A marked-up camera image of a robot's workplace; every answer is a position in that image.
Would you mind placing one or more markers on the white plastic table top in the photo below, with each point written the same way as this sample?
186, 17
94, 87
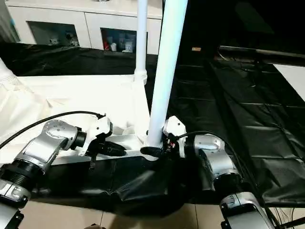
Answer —
71, 95

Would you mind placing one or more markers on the white plastic table leg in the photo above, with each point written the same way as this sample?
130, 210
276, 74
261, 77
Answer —
7, 71
141, 35
166, 59

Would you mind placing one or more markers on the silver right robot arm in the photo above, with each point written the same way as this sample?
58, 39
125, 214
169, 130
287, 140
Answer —
219, 162

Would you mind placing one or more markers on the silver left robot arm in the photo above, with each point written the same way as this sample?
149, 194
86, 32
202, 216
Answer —
47, 143

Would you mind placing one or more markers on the black mat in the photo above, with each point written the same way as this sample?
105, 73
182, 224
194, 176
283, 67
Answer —
238, 107

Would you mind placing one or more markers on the small yellow label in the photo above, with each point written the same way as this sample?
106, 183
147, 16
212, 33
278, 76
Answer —
196, 49

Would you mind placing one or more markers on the small white cup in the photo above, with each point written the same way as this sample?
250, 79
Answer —
113, 47

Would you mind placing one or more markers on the red bottle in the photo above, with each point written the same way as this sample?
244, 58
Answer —
106, 45

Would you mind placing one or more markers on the white printed jar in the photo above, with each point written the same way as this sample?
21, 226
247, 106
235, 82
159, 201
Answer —
128, 46

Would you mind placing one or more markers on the small white figurine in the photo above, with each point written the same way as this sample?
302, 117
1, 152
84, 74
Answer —
53, 41

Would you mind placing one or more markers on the dark tall cabinet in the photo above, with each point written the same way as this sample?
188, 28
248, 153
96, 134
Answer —
202, 23

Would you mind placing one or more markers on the white sideboard cabinet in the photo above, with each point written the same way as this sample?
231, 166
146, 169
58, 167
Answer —
83, 14

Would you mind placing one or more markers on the white flat board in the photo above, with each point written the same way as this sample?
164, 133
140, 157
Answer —
291, 78

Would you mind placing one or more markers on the black metal stand bar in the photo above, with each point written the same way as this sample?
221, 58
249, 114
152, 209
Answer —
295, 223

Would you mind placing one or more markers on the grey curtain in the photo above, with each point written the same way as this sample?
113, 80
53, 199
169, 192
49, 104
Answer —
3, 19

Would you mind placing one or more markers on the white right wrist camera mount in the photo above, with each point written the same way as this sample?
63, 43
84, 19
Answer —
176, 125

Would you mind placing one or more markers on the black metal rail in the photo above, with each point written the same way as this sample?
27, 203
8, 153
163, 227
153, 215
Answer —
262, 53

